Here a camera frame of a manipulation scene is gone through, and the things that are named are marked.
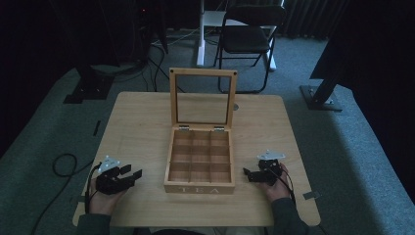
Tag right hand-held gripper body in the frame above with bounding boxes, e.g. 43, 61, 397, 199
256, 149, 287, 187

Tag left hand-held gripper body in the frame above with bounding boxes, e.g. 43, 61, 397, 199
95, 155, 135, 196

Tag wooden tea box with lid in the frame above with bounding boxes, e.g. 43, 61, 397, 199
163, 67, 238, 196

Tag person's right hand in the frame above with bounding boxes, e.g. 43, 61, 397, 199
258, 163, 292, 204

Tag person's left hand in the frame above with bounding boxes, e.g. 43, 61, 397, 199
87, 177, 128, 216

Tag grey tape piece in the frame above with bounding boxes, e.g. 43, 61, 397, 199
301, 191, 322, 201

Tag black stand with flat base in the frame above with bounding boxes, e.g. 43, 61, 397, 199
63, 63, 115, 105

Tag black slanted stand with base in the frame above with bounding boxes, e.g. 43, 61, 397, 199
299, 32, 346, 113

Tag black folding chair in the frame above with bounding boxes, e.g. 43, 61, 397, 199
213, 4, 288, 95
195, 0, 286, 72

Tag dark curtain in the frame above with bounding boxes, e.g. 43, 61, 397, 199
280, 0, 351, 41

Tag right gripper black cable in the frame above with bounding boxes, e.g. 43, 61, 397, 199
267, 165, 298, 204

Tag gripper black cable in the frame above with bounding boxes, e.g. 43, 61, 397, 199
267, 165, 298, 204
84, 164, 102, 214

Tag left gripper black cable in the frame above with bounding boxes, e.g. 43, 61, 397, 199
84, 164, 102, 214

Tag black cable loop on floor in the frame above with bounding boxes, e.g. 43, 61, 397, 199
30, 153, 96, 235

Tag black floor cables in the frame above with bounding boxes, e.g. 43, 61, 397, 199
140, 38, 187, 94

